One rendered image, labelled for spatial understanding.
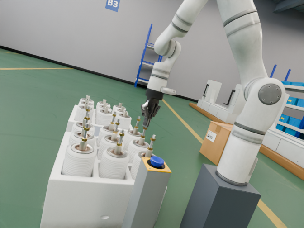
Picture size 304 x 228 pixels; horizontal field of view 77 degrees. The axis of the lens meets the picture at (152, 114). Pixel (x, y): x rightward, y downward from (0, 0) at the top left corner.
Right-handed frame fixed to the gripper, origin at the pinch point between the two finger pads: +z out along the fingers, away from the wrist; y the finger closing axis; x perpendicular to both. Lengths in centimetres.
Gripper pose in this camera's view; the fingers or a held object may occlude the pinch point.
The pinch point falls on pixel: (146, 122)
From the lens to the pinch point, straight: 81.3
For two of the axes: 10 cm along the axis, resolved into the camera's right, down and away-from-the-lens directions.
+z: -2.7, 9.4, 2.0
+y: -4.9, 0.4, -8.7
